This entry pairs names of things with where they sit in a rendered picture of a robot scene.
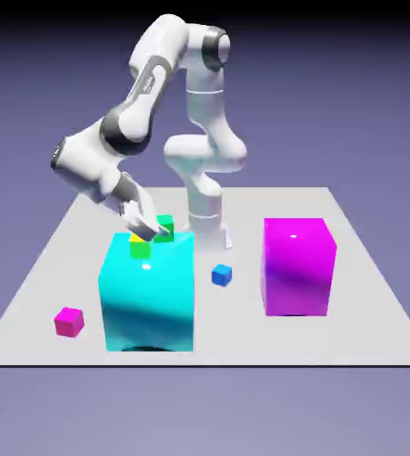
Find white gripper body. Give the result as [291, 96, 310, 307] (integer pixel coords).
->
[118, 191, 162, 242]

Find small green cube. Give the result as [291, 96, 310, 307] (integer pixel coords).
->
[155, 214, 176, 244]

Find small yellow cube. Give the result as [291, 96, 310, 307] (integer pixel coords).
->
[129, 232, 152, 260]

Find small blue cube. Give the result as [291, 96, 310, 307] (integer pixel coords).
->
[210, 264, 234, 288]

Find small magenta cube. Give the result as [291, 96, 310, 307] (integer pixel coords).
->
[53, 306, 86, 338]

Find large cyan box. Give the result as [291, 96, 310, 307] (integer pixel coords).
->
[97, 231, 196, 354]

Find large magenta box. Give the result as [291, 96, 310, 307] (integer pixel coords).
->
[260, 216, 338, 318]

